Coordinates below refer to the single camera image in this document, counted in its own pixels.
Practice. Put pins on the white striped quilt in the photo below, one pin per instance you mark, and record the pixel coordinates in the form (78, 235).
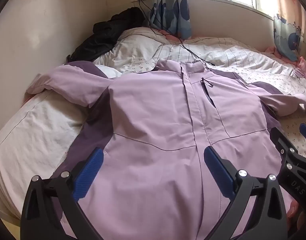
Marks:
(218, 52)

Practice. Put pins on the white padded mattress cover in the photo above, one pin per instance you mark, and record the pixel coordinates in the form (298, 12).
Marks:
(30, 135)

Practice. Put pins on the pink ruffled cloth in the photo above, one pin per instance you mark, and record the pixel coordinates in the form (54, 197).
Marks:
(293, 60)

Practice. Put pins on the black jacket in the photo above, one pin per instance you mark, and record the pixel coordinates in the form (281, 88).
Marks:
(103, 35)

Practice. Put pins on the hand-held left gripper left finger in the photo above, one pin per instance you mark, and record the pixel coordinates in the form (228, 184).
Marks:
(89, 172)

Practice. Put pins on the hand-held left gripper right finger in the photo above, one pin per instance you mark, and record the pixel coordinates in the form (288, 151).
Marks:
(219, 172)

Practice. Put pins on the blue printed curtain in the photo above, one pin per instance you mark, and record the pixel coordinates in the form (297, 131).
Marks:
(170, 7)
(290, 37)

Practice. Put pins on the purple two-tone jacket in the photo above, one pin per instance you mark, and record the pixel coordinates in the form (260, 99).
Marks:
(153, 120)

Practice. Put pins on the white wall panel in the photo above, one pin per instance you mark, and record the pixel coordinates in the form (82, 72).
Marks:
(43, 42)

